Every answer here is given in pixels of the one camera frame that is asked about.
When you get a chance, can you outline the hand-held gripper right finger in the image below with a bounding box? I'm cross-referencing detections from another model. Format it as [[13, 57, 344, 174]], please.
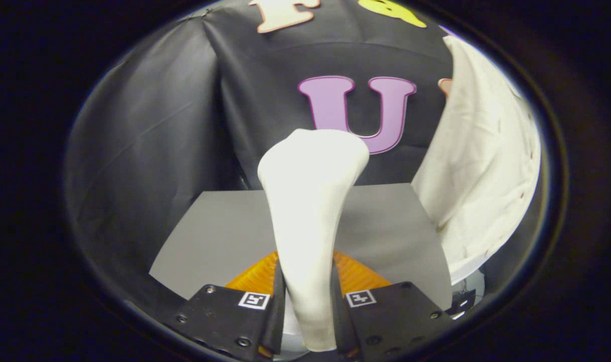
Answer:
[[330, 251, 457, 361]]

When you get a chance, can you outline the cream button-up shirt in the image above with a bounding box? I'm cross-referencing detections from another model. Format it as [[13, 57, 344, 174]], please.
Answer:
[[411, 35, 542, 267]]

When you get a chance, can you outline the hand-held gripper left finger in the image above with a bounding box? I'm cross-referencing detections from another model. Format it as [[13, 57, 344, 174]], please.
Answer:
[[165, 250, 287, 361]]

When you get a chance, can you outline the black backdrop cloth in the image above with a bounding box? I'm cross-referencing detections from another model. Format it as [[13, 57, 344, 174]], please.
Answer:
[[64, 0, 537, 302]]

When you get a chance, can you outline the grey drawer cabinet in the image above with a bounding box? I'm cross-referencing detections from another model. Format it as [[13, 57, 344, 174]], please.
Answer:
[[149, 184, 453, 310]]

